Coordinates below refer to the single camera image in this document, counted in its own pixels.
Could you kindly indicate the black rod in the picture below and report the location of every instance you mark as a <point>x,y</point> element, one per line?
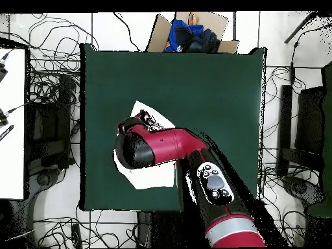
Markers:
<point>301,27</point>

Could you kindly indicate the blue garment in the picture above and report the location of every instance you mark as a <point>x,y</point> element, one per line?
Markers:
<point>179,24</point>

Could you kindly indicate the black labelled bar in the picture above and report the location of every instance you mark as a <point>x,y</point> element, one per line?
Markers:
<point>6,132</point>

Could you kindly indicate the white towel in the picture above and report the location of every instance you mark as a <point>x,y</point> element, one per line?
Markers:
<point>153,179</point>

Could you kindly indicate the black power strip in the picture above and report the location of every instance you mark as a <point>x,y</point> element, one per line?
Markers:
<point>76,236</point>

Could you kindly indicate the dark green table cloth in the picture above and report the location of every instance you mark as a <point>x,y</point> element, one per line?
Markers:
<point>207,90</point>

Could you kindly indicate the white desk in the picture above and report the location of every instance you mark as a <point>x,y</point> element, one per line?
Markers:
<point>13,155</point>

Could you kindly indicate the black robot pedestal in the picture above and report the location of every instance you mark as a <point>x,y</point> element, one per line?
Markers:
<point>155,228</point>

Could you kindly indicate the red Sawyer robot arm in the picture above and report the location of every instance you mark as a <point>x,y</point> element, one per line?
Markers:
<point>171,142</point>

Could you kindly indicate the brown cardboard box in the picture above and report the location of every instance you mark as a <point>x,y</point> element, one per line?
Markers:
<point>158,36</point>

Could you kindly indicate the black device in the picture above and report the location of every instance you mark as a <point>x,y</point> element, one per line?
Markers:
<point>2,119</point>
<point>2,71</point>

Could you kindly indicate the dark navy garment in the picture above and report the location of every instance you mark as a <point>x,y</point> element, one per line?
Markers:
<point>205,41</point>

